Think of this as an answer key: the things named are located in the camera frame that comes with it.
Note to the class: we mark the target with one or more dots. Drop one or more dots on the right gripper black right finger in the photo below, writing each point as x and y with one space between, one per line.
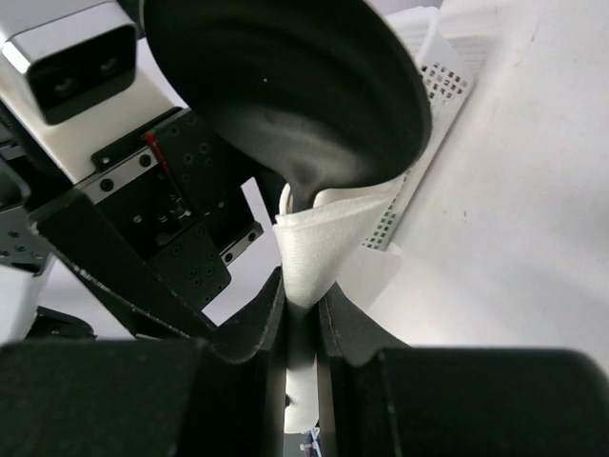
381 397

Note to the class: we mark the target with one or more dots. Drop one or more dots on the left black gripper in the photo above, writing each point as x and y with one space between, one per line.
173 190

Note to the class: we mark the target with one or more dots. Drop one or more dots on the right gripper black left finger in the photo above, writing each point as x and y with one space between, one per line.
219 396

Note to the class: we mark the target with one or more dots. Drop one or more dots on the white paper napkin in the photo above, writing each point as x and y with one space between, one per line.
321 247

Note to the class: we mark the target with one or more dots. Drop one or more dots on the black slotted spoon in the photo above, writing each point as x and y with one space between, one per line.
324 93

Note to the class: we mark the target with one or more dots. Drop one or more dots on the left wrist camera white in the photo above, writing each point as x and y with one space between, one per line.
72 79

